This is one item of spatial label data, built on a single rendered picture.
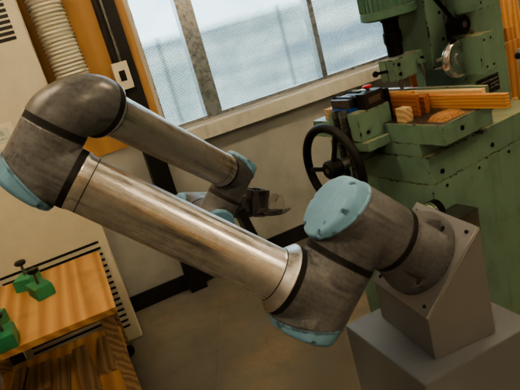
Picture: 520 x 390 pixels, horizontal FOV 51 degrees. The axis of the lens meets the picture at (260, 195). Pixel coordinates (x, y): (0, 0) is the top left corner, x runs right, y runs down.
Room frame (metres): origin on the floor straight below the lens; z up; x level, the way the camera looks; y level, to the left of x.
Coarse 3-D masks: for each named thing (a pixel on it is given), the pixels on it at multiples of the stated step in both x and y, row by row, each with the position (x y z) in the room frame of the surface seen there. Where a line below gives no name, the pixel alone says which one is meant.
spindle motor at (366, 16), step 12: (360, 0) 1.77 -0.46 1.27; (372, 0) 1.73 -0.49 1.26; (384, 0) 1.71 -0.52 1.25; (396, 0) 1.71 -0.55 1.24; (408, 0) 1.72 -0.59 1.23; (360, 12) 1.79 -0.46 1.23; (372, 12) 1.74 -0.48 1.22; (384, 12) 1.71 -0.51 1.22; (396, 12) 1.70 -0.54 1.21; (408, 12) 1.72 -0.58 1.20
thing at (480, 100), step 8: (432, 96) 1.67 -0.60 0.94; (440, 96) 1.64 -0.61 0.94; (448, 96) 1.61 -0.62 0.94; (456, 96) 1.59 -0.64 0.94; (464, 96) 1.56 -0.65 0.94; (472, 96) 1.54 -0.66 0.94; (480, 96) 1.52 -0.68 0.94; (488, 96) 1.49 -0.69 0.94; (496, 96) 1.47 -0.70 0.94; (504, 96) 1.45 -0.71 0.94; (432, 104) 1.67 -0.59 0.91; (440, 104) 1.64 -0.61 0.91; (448, 104) 1.62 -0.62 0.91; (456, 104) 1.59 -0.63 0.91; (464, 104) 1.57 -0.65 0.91; (472, 104) 1.54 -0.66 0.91; (480, 104) 1.52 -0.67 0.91; (488, 104) 1.49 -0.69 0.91; (496, 104) 1.47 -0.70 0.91; (504, 104) 1.45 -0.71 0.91
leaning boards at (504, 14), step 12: (504, 0) 3.43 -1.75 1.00; (516, 0) 3.46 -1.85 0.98; (504, 12) 3.42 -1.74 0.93; (516, 12) 3.45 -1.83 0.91; (504, 24) 3.41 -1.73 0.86; (516, 24) 3.44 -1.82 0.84; (516, 36) 3.35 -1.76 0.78; (516, 48) 3.24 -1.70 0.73; (516, 60) 3.24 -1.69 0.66; (516, 72) 3.23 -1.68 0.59; (516, 84) 3.22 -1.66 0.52; (516, 96) 3.22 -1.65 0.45
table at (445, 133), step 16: (432, 112) 1.63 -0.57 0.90; (480, 112) 1.53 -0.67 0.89; (400, 128) 1.60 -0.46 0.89; (416, 128) 1.54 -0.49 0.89; (432, 128) 1.49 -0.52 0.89; (448, 128) 1.46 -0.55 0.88; (464, 128) 1.49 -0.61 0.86; (480, 128) 1.52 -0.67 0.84; (368, 144) 1.60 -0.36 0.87; (384, 144) 1.63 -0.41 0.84; (432, 144) 1.50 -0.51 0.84; (448, 144) 1.46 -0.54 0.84
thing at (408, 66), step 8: (400, 56) 1.76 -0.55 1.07; (408, 56) 1.77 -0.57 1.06; (416, 56) 1.78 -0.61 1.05; (384, 64) 1.77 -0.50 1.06; (392, 64) 1.74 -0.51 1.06; (400, 64) 1.74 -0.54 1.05; (408, 64) 1.76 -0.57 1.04; (416, 64) 1.78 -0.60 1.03; (392, 72) 1.75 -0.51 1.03; (400, 72) 1.74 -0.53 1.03; (408, 72) 1.76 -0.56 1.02; (416, 72) 1.78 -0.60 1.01; (384, 80) 1.79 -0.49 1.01; (392, 80) 1.75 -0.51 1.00; (400, 80) 1.78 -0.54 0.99
